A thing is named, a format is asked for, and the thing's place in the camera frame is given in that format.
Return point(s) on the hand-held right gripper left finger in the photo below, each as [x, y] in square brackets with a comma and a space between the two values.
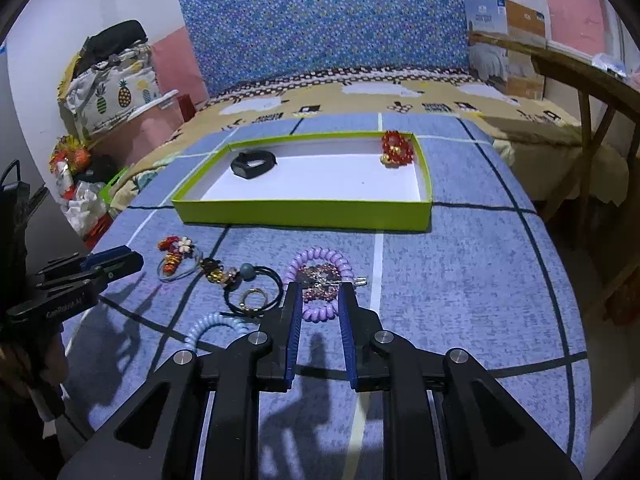
[294, 330]

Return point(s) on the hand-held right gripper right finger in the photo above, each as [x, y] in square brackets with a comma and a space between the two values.
[347, 330]

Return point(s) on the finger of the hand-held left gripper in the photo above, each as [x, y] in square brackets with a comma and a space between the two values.
[107, 256]
[120, 266]

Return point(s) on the small gold bead charm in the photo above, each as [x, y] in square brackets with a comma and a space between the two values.
[212, 271]

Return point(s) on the green cardboard tray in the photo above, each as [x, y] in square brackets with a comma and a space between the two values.
[300, 215]

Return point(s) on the white plastic bags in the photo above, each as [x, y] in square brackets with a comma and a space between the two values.
[82, 205]

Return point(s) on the green plastic bag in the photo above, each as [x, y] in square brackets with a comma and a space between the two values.
[112, 182]

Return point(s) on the black ribbed case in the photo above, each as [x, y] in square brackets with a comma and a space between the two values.
[15, 220]

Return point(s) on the red and gold ornament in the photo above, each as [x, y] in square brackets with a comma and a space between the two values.
[70, 155]

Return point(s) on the pink storage box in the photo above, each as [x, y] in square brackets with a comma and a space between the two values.
[150, 130]

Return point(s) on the blue checked blanket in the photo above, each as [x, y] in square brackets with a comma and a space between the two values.
[475, 260]

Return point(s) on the black smart band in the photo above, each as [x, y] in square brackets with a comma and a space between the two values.
[247, 166]

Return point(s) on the pineapple print bag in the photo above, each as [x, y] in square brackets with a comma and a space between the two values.
[120, 92]

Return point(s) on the black bag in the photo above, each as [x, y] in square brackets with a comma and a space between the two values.
[117, 35]

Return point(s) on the yellow printed blanket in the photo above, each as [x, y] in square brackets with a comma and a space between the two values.
[350, 95]

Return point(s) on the blue floral headboard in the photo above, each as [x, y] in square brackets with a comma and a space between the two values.
[340, 15]

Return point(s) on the wooden chair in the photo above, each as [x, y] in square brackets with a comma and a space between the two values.
[585, 105]

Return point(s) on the cardboard box with printed side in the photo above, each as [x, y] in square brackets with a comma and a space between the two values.
[525, 20]

